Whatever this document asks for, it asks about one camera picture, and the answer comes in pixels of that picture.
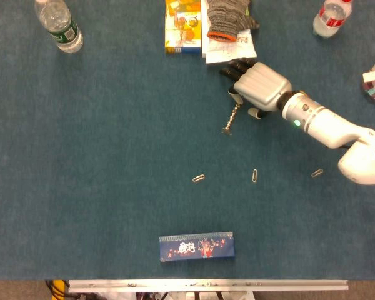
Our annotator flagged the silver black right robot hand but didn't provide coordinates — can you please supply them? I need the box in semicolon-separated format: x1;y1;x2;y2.
219;57;293;120

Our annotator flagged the magnetic bead rod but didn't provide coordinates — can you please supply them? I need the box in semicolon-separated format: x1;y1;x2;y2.
221;102;243;136

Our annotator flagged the white printed paper sheet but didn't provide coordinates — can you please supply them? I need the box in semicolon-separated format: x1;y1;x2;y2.
202;28;258;65

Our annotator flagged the grey knit work glove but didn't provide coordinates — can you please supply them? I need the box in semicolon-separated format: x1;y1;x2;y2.
206;0;261;43

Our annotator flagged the white box with green edge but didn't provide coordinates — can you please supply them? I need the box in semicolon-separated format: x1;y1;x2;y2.
201;0;211;59

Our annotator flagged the red label plastic bottle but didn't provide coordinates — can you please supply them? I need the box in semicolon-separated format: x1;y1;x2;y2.
312;0;354;39

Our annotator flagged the yellow orange printed box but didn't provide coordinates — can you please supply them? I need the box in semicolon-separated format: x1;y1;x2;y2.
164;0;203;55

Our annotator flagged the blue felt table cloth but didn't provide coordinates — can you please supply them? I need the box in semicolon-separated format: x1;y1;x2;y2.
0;0;375;281

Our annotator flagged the dark blue printed pencil box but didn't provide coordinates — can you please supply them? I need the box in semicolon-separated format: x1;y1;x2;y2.
158;231;236;263

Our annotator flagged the green label water bottle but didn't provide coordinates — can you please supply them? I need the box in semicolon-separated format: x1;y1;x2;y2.
34;0;84;54

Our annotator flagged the aluminium profile rail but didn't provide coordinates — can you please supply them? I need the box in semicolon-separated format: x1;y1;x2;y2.
67;278;349;294

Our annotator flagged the yellow and black cable bundle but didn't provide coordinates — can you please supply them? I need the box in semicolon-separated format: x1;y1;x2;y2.
44;279;70;300

